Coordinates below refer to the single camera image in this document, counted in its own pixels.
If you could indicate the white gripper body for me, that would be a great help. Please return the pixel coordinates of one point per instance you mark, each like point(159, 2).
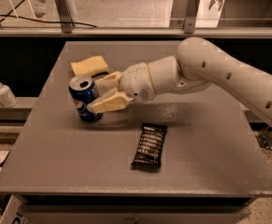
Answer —
point(136, 82)

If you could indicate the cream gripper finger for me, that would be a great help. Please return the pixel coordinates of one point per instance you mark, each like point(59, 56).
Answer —
point(110, 101)
point(109, 82)

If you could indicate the blue pepsi can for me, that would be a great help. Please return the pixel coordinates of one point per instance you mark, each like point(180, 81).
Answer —
point(83, 91)

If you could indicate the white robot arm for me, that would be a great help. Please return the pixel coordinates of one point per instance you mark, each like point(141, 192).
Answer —
point(197, 63)

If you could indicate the yellow sponge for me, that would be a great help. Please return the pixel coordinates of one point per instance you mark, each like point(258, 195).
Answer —
point(90, 67)

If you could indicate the black snack bar wrapper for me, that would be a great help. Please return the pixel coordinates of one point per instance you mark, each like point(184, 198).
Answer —
point(150, 147)

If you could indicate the white pump bottle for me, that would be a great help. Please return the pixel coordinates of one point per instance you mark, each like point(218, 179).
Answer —
point(7, 97)

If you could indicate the left metal railing post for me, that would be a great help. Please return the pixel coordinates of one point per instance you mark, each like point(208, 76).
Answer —
point(64, 16)

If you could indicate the metal railing post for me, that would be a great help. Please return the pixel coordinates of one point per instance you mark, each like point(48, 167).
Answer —
point(190, 16)
point(64, 16)

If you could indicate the right metal railing post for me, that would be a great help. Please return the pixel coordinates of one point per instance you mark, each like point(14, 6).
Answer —
point(190, 16)

